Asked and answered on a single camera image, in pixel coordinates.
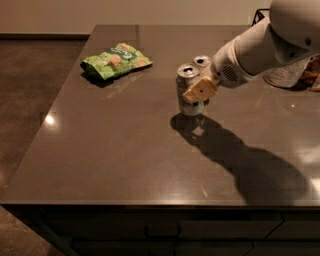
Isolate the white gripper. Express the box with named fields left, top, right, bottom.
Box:
left=183, top=40, right=257, bottom=103

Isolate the silver green 7up can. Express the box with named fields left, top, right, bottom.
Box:
left=176, top=62, right=206, bottom=117

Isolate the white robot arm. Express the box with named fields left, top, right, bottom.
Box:
left=183, top=0, right=320, bottom=103

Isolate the orange soda can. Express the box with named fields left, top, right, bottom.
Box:
left=193, top=55, right=212, bottom=72

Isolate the clear glass jar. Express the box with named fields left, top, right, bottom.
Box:
left=262, top=59, right=309, bottom=89

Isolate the green snack bag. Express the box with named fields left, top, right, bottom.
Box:
left=80, top=43, right=152, bottom=80

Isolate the dark cabinet drawer front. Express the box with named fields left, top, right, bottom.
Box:
left=45, top=212, right=282, bottom=240

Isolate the black wire basket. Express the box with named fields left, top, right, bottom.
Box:
left=252, top=8, right=270, bottom=26

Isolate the black drawer handle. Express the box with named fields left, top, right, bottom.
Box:
left=144, top=223, right=181, bottom=239

